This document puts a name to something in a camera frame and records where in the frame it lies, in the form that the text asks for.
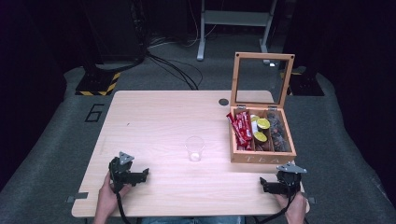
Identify black yellow striped stand base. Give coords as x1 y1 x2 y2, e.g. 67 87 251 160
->
75 71 122 97

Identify person's left hand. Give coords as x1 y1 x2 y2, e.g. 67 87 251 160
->
96 173 133 217

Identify wooden box with glass lid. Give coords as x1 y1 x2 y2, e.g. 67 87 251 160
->
229 51 298 165

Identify person's blue jeans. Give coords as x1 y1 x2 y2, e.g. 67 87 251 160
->
140 216 243 224

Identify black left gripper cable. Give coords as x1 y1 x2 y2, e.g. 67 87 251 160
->
115 191 133 224

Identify black stand column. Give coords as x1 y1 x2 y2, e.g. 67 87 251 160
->
78 0 106 77

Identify clear plastic cup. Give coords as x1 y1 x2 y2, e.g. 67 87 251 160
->
184 135 206 163

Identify bundle of black floor cables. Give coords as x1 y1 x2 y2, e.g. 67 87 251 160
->
145 50 204 91

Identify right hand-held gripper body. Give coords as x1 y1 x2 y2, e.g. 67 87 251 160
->
276 162 308 197

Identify bundle of red stick packets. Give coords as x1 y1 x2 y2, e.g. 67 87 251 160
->
225 110 254 151

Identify person's right hand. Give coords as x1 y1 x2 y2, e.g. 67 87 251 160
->
275 190 308 219

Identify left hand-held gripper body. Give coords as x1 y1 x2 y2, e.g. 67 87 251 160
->
108 151 138 194

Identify pile of dark wrapped packets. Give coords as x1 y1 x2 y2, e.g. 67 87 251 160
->
266 111 292 153

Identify white metal frame stand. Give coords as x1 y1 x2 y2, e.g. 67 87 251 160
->
196 0 278 62

